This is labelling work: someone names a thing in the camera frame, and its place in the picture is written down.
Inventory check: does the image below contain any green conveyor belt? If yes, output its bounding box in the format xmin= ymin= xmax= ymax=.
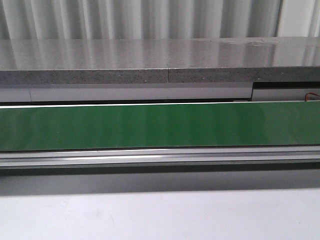
xmin=0 ymin=101 xmax=320 ymax=152

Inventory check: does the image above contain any grey speckled stone counter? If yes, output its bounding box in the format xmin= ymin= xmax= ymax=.
xmin=0 ymin=37 xmax=320 ymax=85

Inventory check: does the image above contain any white pleated curtain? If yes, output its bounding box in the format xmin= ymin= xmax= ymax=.
xmin=0 ymin=0 xmax=320 ymax=40

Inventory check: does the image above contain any aluminium conveyor rear rail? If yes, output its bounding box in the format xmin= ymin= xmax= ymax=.
xmin=0 ymin=81 xmax=320 ymax=104

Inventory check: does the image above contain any aluminium conveyor rail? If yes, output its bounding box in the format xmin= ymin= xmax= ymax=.
xmin=0 ymin=81 xmax=320 ymax=104
xmin=0 ymin=145 xmax=320 ymax=170

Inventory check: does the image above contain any red wire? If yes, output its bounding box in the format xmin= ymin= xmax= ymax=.
xmin=303 ymin=92 xmax=320 ymax=103

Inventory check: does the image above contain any aluminium conveyor front rail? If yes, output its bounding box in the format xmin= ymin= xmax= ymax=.
xmin=0 ymin=145 xmax=320 ymax=170

